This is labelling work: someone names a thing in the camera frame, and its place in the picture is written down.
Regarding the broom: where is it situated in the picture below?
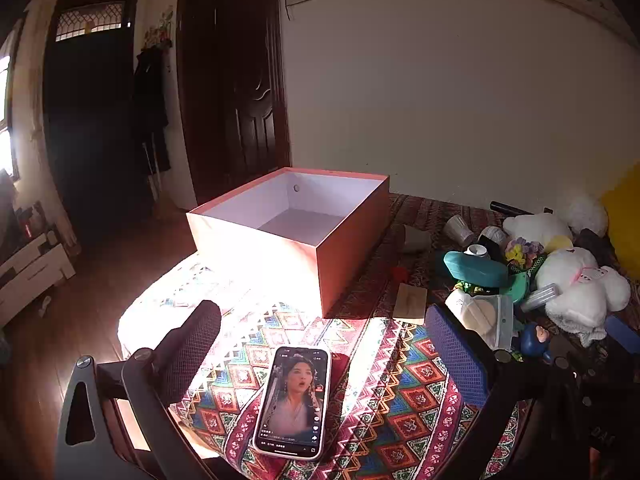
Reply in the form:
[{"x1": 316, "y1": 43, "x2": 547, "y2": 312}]
[{"x1": 142, "y1": 142, "x2": 176, "y2": 221}]

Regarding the colourful patterned tablecloth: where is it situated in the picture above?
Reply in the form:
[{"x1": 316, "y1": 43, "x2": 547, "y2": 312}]
[{"x1": 117, "y1": 192, "x2": 640, "y2": 480}]

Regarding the window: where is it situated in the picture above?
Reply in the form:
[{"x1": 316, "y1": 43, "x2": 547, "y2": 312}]
[{"x1": 0, "y1": 55, "x2": 21, "y2": 181}]

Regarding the translucent white tube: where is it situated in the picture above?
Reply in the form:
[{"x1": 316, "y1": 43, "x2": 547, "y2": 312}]
[{"x1": 520, "y1": 282, "x2": 558, "y2": 313}]

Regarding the dark wooden panel door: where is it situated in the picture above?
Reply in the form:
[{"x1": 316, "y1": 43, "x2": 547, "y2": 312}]
[{"x1": 176, "y1": 0, "x2": 292, "y2": 206}]

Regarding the clear zip bag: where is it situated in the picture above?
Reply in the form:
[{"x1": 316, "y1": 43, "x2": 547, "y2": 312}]
[{"x1": 445, "y1": 289, "x2": 516, "y2": 351}]

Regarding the clear plastic cup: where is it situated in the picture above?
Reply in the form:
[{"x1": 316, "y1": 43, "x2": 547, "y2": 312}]
[{"x1": 443, "y1": 214, "x2": 476, "y2": 248}]

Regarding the grey white yarn ball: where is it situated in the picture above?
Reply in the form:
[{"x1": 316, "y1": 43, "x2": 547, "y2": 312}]
[{"x1": 478, "y1": 225, "x2": 510, "y2": 248}]

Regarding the hanging dark coat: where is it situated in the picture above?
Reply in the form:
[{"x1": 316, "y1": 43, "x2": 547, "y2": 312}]
[{"x1": 131, "y1": 47, "x2": 172, "y2": 176}]

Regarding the dark door with window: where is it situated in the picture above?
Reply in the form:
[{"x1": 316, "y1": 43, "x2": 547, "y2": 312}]
[{"x1": 42, "y1": 0, "x2": 151, "y2": 246}]

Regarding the green plastic dish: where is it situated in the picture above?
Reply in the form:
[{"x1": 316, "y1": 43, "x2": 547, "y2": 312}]
[{"x1": 500, "y1": 272, "x2": 531, "y2": 301}]

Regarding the white low cabinet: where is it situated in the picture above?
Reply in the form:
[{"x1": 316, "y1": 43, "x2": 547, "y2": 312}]
[{"x1": 0, "y1": 232, "x2": 77, "y2": 328}]

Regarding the teal glasses case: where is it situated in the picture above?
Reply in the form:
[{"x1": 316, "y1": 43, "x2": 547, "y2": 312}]
[{"x1": 443, "y1": 251, "x2": 510, "y2": 288}]

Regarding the crochet flower bouquet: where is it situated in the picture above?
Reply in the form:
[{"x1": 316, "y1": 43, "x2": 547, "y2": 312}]
[{"x1": 505, "y1": 238, "x2": 546, "y2": 273}]

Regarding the pink cardboard box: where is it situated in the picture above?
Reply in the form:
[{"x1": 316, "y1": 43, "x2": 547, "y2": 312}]
[{"x1": 186, "y1": 166, "x2": 391, "y2": 319}]

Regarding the black bar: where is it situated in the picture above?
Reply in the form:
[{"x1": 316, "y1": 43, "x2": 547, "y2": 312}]
[{"x1": 490, "y1": 201, "x2": 553, "y2": 217}]

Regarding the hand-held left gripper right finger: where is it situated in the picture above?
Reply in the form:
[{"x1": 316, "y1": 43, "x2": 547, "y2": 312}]
[{"x1": 425, "y1": 304, "x2": 613, "y2": 480}]

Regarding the blue monkey figurine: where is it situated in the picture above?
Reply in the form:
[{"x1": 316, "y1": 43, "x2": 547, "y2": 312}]
[{"x1": 520, "y1": 322, "x2": 555, "y2": 365}]

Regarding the smartphone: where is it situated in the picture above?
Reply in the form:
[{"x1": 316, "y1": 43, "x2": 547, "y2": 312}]
[{"x1": 252, "y1": 345, "x2": 333, "y2": 461}]

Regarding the large white plush toy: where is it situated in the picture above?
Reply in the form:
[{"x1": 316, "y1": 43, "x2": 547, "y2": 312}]
[{"x1": 535, "y1": 247, "x2": 632, "y2": 348}]

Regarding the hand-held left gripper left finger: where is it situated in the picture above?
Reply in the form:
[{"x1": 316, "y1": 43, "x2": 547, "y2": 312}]
[{"x1": 55, "y1": 300, "x2": 222, "y2": 480}]

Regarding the flower wall decoration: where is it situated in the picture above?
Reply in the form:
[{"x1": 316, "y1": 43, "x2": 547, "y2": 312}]
[{"x1": 142, "y1": 7, "x2": 176, "y2": 51}]

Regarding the blue object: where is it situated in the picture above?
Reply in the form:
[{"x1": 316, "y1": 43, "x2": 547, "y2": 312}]
[{"x1": 605, "y1": 315, "x2": 640, "y2": 356}]

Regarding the yellow cushion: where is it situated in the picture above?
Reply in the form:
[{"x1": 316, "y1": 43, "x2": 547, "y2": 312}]
[{"x1": 600, "y1": 162, "x2": 640, "y2": 281}]

